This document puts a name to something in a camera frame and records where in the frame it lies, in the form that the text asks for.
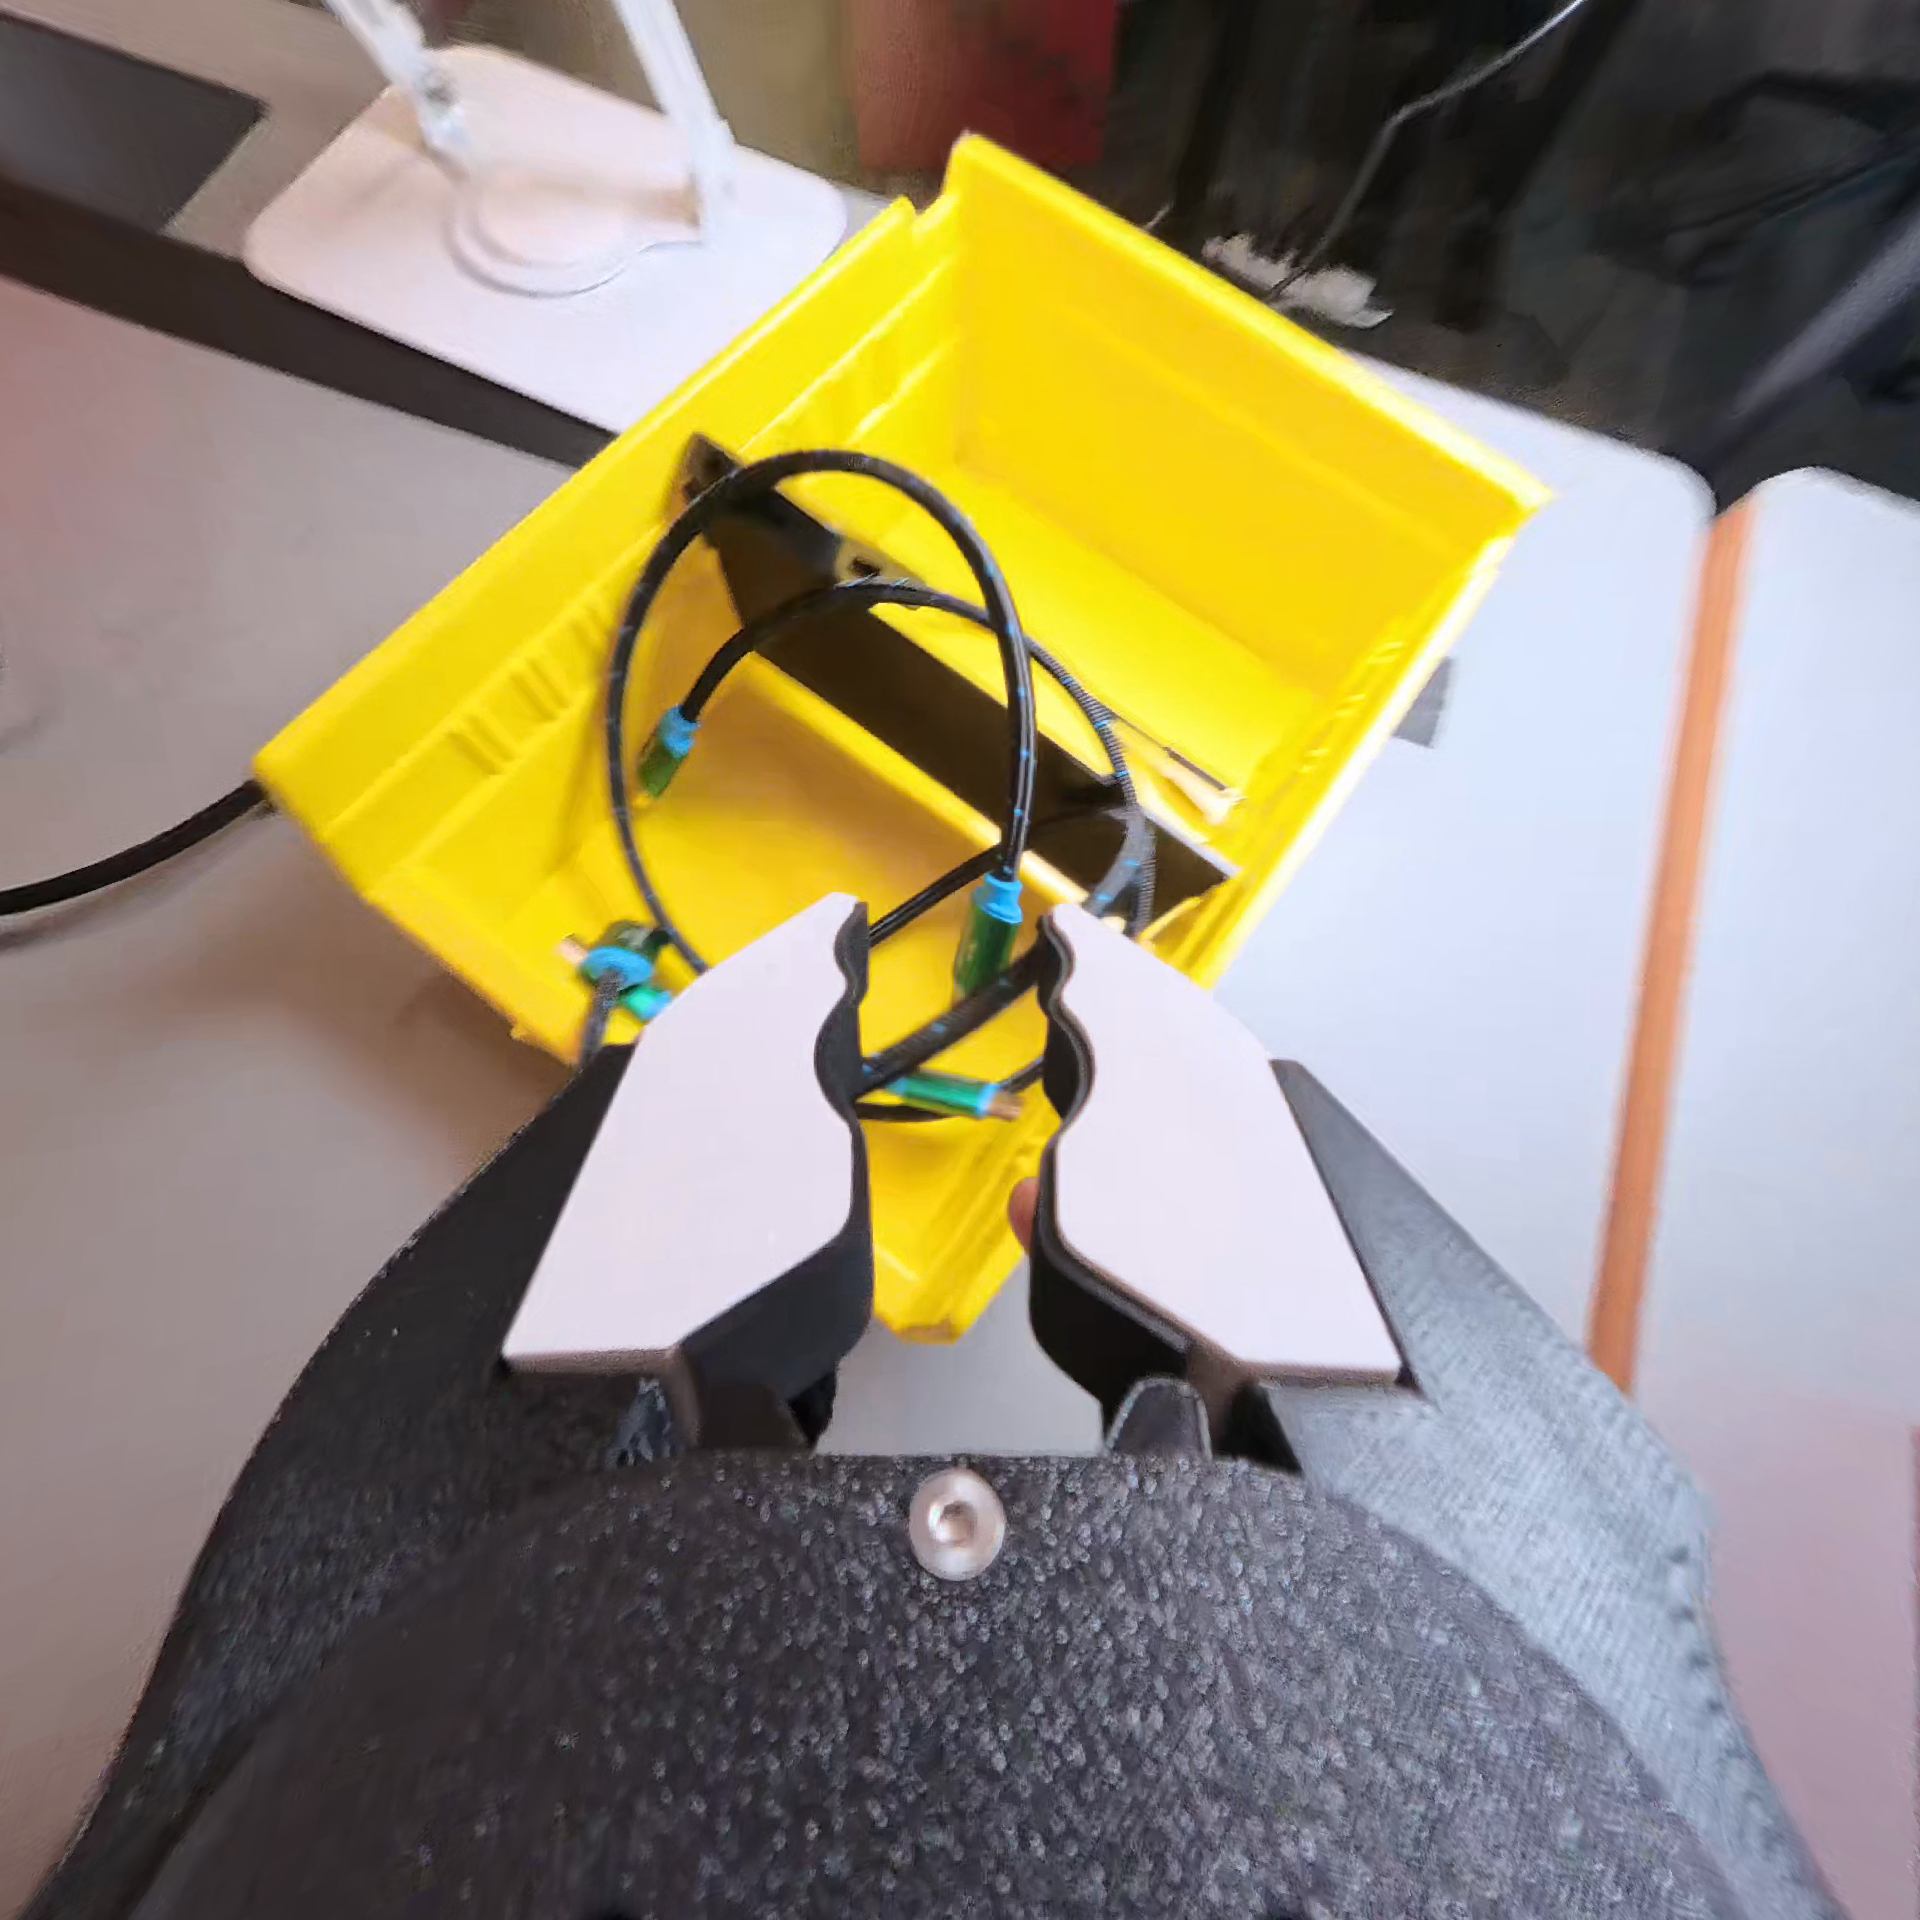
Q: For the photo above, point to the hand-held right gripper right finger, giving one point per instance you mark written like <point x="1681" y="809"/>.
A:
<point x="1215" y="1201"/>

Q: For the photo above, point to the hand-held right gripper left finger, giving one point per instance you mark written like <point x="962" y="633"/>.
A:
<point x="704" y="1184"/>

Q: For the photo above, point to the yellow plastic bin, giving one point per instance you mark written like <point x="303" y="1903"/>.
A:
<point x="1200" y="451"/>

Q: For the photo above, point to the person's right hand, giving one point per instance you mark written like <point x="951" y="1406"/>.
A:
<point x="1024" y="1212"/>

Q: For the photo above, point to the grey tape patch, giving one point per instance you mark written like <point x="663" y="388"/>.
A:
<point x="1424" y="704"/>

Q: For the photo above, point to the black bin divider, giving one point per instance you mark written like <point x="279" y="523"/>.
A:
<point x="931" y="675"/>

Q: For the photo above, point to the white power strip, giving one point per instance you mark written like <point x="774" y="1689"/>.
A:
<point x="1304" y="285"/>

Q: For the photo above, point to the black tape strip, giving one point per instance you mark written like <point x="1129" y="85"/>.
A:
<point x="301" y="322"/>

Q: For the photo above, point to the white tablet stand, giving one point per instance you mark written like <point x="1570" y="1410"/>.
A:
<point x="374" y="240"/>

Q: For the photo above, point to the black table mat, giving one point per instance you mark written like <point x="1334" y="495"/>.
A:
<point x="104" y="121"/>

